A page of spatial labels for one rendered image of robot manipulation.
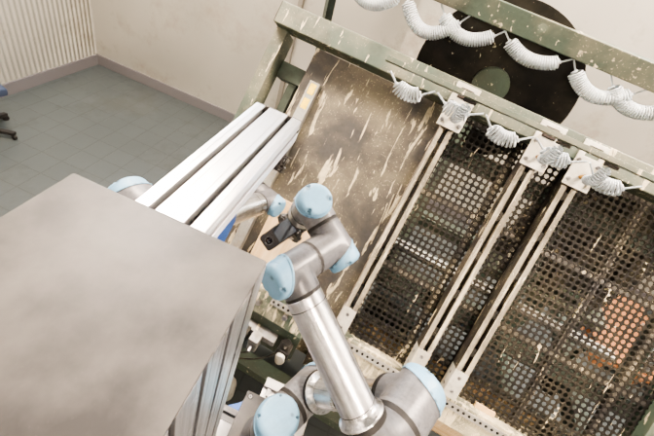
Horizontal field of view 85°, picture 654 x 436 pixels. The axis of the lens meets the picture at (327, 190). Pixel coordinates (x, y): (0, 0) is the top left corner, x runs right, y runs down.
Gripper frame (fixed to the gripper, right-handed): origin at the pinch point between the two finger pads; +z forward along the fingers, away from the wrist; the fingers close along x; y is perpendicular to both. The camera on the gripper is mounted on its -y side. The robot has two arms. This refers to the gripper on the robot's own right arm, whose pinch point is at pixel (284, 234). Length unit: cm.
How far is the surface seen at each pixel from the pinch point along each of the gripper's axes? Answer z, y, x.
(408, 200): 31, 59, -18
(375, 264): 45, 34, -32
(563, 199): 4, 99, -55
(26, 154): 224, -86, 195
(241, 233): 65, -2, 16
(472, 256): 24, 63, -52
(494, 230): 18, 75, -49
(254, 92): 42, 37, 63
